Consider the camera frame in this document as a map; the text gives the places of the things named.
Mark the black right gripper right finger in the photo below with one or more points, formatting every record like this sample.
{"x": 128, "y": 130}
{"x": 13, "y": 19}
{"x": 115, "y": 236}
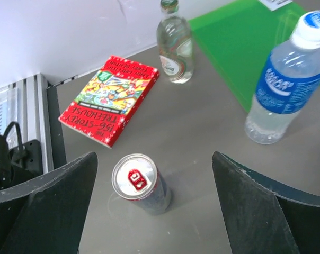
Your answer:
{"x": 262, "y": 215}

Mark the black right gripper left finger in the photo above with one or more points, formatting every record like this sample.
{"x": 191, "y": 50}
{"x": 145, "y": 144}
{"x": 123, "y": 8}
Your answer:
{"x": 47, "y": 214}

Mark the clear water bottle blue label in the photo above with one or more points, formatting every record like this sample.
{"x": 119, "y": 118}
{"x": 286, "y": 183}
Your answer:
{"x": 287, "y": 81}

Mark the red snack box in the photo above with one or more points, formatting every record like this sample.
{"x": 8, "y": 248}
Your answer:
{"x": 109, "y": 100}

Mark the green board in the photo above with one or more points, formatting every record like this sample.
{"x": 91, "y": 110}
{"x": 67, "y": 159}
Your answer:
{"x": 238, "y": 37}

